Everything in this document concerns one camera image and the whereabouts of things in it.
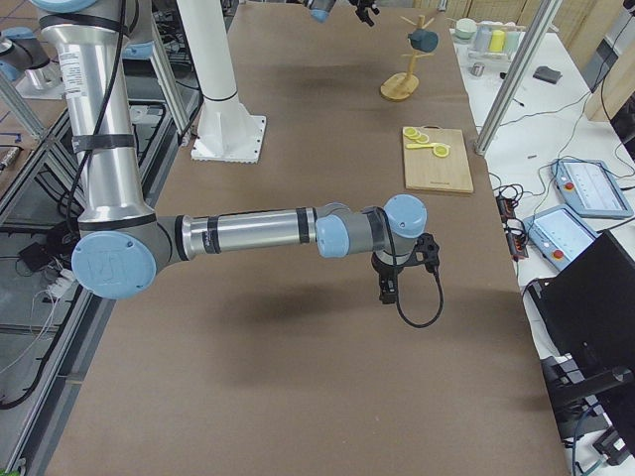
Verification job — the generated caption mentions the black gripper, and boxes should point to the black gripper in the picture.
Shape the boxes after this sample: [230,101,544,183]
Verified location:
[371,233,441,304]
[349,0,380,27]

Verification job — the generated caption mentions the dark teal mug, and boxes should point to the dark teal mug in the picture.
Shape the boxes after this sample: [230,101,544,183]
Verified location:
[408,29,439,53]

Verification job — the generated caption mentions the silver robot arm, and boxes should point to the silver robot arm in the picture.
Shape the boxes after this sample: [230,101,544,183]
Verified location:
[300,0,380,27]
[37,1,440,303]

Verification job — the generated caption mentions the wooden cup rack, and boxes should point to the wooden cup rack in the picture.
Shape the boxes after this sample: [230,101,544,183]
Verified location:
[380,15,434,102]

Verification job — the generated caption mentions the cup tray with cups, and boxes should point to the cup tray with cups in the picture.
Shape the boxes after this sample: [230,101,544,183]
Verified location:
[451,18,526,62]

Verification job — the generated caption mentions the bamboo cutting board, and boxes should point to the bamboo cutting board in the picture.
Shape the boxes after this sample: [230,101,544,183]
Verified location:
[402,126,474,193]

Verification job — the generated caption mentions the lemon slice on knife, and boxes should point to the lemon slice on knife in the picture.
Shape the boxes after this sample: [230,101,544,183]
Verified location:
[432,143,450,158]

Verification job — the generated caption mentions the yellow plastic knife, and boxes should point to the yellow plastic knife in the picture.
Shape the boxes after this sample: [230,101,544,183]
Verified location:
[405,143,438,150]

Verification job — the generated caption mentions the lower teach pendant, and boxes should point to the lower teach pendant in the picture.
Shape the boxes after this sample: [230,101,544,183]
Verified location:
[524,204,598,271]

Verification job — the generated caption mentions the teach pendant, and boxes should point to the teach pendant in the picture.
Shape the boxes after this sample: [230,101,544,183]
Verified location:
[551,159,634,219]
[524,204,598,271]

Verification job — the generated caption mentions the black monitor stand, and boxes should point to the black monitor stand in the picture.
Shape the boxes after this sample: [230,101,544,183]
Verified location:
[529,231,634,451]

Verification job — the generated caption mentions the upper teach pendant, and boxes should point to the upper teach pendant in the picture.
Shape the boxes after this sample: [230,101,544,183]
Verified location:
[551,159,634,219]

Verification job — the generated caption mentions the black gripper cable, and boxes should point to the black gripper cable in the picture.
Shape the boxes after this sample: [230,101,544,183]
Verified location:
[394,267,445,328]

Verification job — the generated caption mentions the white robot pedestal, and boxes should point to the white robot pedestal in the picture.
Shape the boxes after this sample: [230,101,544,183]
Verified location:
[178,0,266,164]

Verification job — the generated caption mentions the aluminium frame post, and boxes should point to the aluminium frame post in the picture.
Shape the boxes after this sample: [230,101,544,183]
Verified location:
[474,0,562,156]

